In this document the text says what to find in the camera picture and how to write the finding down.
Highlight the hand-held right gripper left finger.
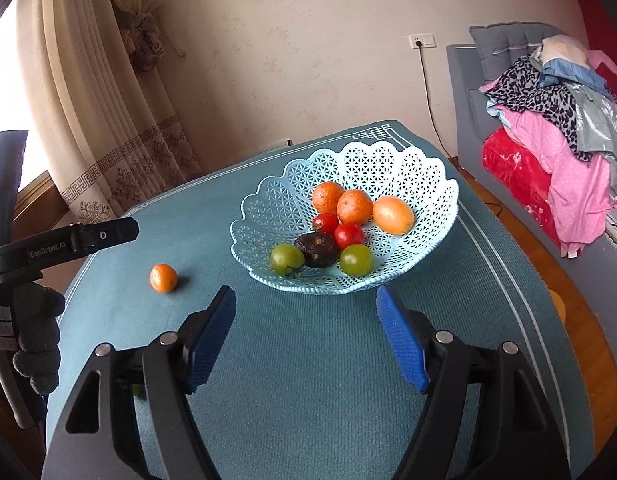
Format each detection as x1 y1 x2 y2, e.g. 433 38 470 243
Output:
43 285 238 480

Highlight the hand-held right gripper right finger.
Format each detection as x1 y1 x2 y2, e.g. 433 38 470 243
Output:
376 285 572 480

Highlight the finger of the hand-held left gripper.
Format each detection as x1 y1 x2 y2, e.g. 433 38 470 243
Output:
71 217 140 256

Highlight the orange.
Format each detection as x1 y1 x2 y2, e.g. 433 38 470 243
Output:
337 190 373 226
311 181 345 215
149 263 179 293

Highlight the yellow-green tomato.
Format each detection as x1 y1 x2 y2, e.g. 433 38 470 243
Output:
339 244 374 277

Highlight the green tomato with stem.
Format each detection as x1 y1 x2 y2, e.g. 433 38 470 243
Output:
270 243 306 278

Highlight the dark brown avocado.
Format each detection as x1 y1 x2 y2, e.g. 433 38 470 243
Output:
294 232 339 268

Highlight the small red tomato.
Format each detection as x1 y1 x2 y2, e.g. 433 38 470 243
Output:
313 212 340 237

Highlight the light blue plastic basket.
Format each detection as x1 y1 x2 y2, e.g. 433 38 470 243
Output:
230 141 460 295

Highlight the person's left hand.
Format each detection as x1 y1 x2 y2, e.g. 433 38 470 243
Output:
11 282 66 397

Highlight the wooden window sill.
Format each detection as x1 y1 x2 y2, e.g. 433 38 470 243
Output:
16 170 69 226

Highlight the teal tablecloth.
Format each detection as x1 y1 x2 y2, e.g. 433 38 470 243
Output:
46 120 597 480

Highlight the beige patterned curtain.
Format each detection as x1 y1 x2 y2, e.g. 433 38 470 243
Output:
16 0 202 221

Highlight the smooth orange tomato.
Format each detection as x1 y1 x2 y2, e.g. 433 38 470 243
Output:
373 196 415 236

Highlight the yellow stool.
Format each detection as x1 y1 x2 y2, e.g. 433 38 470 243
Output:
547 287 568 322

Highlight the bright window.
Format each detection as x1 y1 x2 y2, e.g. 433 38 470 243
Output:
0 0 54 196

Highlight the red floral blanket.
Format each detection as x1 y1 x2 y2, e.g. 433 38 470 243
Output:
483 127 564 252

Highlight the pile of clothes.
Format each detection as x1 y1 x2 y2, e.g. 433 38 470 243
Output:
481 50 617 259

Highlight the grey sofa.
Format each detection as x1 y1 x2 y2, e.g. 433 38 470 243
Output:
446 40 617 261

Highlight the leopard print garment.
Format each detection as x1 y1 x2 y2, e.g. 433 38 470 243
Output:
481 55 614 161

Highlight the shiny grey-green garment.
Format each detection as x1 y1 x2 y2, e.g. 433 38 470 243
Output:
571 82 617 201

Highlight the blue denim garment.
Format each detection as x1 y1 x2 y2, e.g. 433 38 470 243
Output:
531 45 608 92

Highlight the grey quilted cushion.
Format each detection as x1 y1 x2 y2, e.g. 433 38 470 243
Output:
469 22 569 81

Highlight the cream white garment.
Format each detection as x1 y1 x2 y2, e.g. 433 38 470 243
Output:
541 35 590 68

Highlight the black power cable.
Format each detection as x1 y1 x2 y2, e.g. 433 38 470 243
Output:
416 42 457 163

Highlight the red wall hanging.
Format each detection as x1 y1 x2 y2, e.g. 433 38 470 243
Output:
576 0 617 86

